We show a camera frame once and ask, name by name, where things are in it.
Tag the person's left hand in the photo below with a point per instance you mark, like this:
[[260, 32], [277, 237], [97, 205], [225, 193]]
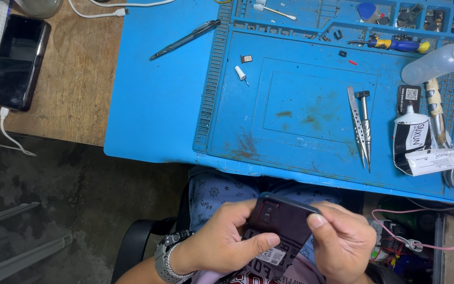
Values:
[[219, 240]]

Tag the person's right hand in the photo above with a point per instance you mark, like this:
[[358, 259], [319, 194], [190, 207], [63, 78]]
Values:
[[345, 244]]

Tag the dark phone with back label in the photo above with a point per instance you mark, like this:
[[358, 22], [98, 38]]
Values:
[[284, 225]]

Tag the blue patterned shorts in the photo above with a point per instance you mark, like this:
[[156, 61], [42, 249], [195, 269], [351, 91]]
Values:
[[219, 193]]

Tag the pink printed shirt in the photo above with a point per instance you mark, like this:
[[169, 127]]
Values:
[[250, 276]]

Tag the grey wristwatch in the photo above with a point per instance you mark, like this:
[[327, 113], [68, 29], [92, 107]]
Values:
[[168, 256]]

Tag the box of electronic parts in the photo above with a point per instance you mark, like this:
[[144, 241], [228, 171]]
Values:
[[404, 240]]

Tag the silver precision screwdriver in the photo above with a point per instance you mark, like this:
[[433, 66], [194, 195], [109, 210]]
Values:
[[365, 126]]

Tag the black and white glue tube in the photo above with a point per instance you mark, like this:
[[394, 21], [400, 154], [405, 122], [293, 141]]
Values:
[[412, 138]]

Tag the silver perforated tweezers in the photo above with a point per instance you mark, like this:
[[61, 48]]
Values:
[[355, 118]]

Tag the blue silicone repair mat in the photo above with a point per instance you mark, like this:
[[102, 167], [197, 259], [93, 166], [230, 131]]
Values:
[[298, 114]]

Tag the black tube with square code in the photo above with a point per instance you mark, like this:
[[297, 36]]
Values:
[[409, 94]]

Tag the small red plastic piece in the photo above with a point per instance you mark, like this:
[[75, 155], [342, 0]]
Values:
[[352, 62]]

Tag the small SIM card tray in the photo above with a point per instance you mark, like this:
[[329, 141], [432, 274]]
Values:
[[246, 59]]

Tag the small black rubber piece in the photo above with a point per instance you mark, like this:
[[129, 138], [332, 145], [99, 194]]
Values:
[[342, 53]]

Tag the grey metal bars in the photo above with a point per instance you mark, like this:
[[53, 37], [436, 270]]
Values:
[[22, 256]]

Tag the clear plastic squeeze bottle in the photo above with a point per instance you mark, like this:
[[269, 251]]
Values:
[[436, 63]]

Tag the black ballpoint pen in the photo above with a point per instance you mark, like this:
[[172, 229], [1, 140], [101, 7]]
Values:
[[185, 39]]

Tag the yellow and blue screwdriver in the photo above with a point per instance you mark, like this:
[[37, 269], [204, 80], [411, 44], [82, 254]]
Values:
[[396, 45]]

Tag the small black clip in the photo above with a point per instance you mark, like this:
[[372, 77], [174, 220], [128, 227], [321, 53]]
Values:
[[337, 34]]

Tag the blue plastic pick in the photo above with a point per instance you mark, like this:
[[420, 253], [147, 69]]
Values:
[[366, 10]]

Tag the white cotton swab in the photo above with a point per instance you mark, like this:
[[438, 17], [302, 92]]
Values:
[[276, 12]]

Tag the heap of small phone parts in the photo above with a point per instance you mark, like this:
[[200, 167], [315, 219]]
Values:
[[434, 19]]

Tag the black smartphone with case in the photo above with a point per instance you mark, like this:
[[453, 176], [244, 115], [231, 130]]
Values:
[[18, 63]]

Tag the clear glass jar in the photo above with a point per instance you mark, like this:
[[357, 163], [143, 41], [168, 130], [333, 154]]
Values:
[[40, 7]]

